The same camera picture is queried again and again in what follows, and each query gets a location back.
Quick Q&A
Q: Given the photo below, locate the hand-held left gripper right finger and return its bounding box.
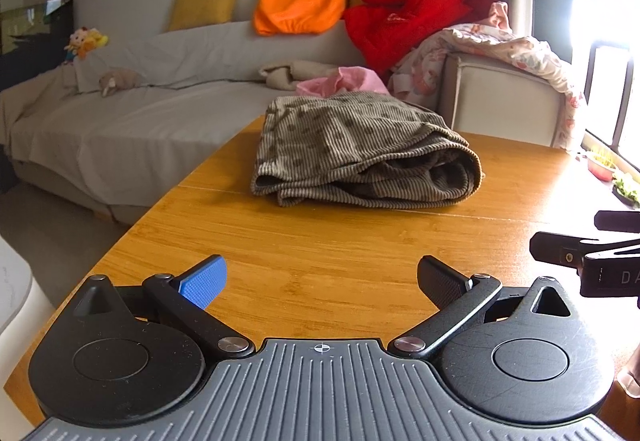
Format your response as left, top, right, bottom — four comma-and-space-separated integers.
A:
387, 255, 574, 363

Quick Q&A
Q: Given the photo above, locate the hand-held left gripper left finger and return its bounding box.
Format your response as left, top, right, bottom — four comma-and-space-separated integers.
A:
75, 255, 257, 361

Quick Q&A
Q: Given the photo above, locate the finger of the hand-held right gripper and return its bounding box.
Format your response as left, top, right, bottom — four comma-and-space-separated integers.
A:
529, 231, 640, 272
594, 209, 640, 235

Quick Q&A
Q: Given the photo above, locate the brown corduroy garment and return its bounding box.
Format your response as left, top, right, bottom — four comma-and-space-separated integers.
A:
250, 91, 486, 208

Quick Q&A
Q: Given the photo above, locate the green potted plant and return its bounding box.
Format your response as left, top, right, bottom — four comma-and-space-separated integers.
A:
612, 170, 640, 210

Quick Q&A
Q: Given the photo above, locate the red plant pot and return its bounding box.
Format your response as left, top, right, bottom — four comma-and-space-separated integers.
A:
587, 148, 619, 182

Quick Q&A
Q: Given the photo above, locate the window railing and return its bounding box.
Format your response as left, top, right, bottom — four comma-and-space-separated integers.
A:
584, 41, 640, 166

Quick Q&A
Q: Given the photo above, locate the white leather sofa armrest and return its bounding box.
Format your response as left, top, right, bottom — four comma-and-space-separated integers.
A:
439, 52, 562, 150

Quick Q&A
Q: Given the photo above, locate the grey covered sofa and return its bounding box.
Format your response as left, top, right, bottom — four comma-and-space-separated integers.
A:
0, 18, 451, 227

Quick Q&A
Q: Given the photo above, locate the white side table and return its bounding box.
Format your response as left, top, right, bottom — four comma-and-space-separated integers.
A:
0, 238, 34, 349

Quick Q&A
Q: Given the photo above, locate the floral pink blanket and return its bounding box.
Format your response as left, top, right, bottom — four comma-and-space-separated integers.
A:
387, 1, 589, 152

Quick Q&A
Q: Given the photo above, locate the small brown plush toy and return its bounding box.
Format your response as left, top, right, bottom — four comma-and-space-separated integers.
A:
98, 69, 147, 98

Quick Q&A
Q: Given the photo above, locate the pink knitted garment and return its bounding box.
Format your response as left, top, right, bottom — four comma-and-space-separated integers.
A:
296, 66, 391, 98

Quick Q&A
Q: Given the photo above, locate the beige cloth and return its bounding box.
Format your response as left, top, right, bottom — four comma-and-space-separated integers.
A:
258, 60, 342, 92

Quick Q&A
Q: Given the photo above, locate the red plush cushion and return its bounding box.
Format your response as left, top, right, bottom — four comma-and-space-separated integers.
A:
342, 0, 501, 78

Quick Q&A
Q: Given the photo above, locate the colourful plush toy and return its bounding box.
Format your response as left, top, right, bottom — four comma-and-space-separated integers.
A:
63, 25, 109, 65

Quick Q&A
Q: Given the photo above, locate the black television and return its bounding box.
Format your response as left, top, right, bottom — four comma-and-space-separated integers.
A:
0, 0, 75, 72

